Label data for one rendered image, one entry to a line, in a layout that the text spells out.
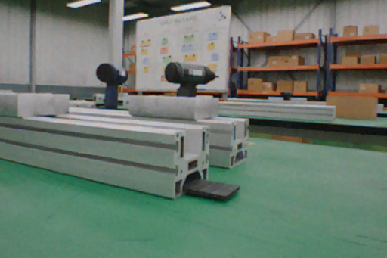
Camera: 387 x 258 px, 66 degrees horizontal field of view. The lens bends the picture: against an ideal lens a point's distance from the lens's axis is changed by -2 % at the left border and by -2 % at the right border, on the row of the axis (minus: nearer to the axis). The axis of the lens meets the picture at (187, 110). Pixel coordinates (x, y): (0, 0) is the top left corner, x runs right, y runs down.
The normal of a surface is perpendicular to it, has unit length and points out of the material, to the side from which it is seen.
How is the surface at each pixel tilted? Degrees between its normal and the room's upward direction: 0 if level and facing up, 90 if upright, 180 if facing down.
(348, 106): 89
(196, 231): 0
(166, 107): 90
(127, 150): 90
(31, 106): 90
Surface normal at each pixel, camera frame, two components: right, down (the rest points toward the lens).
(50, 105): 0.87, 0.05
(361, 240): 0.03, -1.00
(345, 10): -0.58, 0.03
